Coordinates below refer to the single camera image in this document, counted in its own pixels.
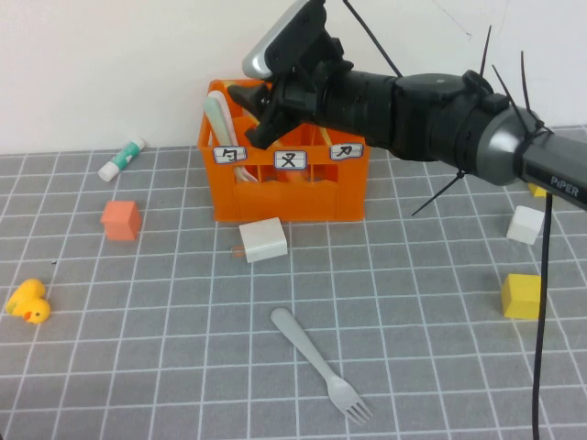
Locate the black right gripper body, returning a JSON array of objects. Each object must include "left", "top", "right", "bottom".
[{"left": 263, "top": 38, "right": 355, "bottom": 138}]

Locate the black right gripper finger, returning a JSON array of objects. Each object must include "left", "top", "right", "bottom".
[
  {"left": 245, "top": 103, "right": 299, "bottom": 150},
  {"left": 227, "top": 84, "right": 272, "bottom": 116}
]

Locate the grey plastic fork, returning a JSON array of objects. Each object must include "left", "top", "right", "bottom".
[{"left": 270, "top": 307, "right": 373, "bottom": 425}]

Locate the orange plastic cutlery holder crate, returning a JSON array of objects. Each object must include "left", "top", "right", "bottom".
[{"left": 196, "top": 78, "right": 371, "bottom": 224}]

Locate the mint green plastic spoon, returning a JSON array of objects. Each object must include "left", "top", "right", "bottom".
[{"left": 203, "top": 95, "right": 251, "bottom": 183}]

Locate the white charger plug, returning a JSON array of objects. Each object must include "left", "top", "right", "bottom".
[{"left": 228, "top": 216, "right": 289, "bottom": 264}]

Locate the white green glue stick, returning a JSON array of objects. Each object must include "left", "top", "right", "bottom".
[{"left": 97, "top": 137, "right": 147, "bottom": 182}]

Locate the salmon orange cube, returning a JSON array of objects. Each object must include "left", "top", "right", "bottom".
[{"left": 100, "top": 200, "right": 142, "bottom": 242}]

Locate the white cube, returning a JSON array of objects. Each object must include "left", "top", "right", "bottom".
[{"left": 505, "top": 205, "right": 545, "bottom": 246}]

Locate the grey grid tablecloth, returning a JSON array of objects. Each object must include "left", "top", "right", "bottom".
[{"left": 0, "top": 126, "right": 587, "bottom": 440}]

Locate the yellow rubber duck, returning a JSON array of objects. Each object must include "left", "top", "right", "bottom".
[{"left": 5, "top": 278, "right": 51, "bottom": 325}]

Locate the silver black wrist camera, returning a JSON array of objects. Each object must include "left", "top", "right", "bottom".
[{"left": 241, "top": 0, "right": 345, "bottom": 82}]

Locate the black cable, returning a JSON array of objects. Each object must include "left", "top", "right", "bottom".
[{"left": 530, "top": 185, "right": 557, "bottom": 440}]

